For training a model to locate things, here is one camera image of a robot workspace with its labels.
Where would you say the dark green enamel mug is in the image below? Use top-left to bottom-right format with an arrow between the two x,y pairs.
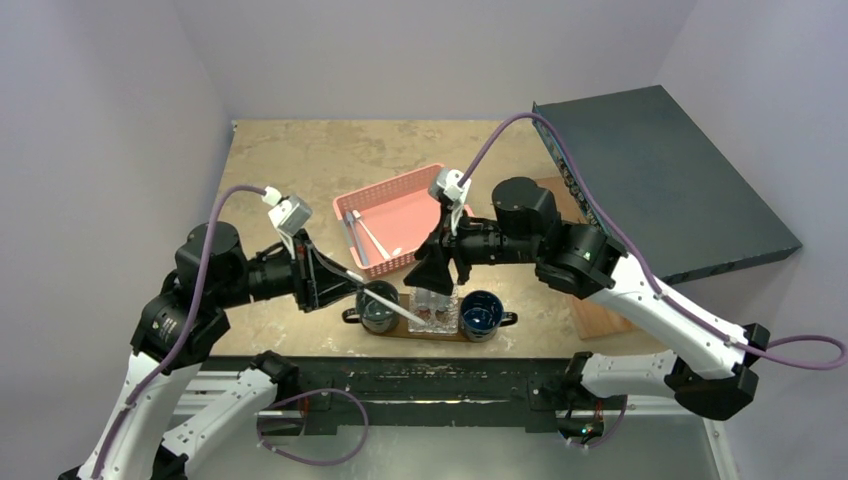
342,280 -> 400,334

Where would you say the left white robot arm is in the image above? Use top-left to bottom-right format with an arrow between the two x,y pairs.
61,222 -> 363,479

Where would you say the purple cable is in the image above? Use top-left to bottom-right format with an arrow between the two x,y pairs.
457,112 -> 848,452
89,185 -> 371,480

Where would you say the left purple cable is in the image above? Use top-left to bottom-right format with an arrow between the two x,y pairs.
89,185 -> 371,480

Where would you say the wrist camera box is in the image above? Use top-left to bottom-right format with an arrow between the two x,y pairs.
262,186 -> 313,257
428,167 -> 471,235

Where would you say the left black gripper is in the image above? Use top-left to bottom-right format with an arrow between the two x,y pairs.
216,226 -> 365,310

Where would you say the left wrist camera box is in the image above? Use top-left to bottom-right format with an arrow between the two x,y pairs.
262,186 -> 313,257

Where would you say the oval wooden tray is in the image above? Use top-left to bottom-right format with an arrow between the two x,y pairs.
377,293 -> 469,343

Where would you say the wooden board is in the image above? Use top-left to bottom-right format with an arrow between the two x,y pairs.
535,177 -> 639,340

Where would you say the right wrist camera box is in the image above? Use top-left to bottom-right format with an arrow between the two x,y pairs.
428,167 -> 471,235

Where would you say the dark network switch box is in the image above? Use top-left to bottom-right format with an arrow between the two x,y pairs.
532,85 -> 802,285

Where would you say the pink plastic basket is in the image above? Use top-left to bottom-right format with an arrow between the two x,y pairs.
332,163 -> 447,280

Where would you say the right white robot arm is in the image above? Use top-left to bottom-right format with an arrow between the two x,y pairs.
404,169 -> 770,421

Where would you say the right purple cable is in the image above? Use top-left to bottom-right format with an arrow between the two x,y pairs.
457,112 -> 848,452

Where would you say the light blue toothbrush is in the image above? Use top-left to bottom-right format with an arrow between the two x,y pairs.
344,211 -> 369,267

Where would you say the blue enamel mug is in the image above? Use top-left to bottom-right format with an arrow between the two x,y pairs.
458,290 -> 519,343

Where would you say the clear plastic holder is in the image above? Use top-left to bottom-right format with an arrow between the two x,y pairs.
408,288 -> 459,336

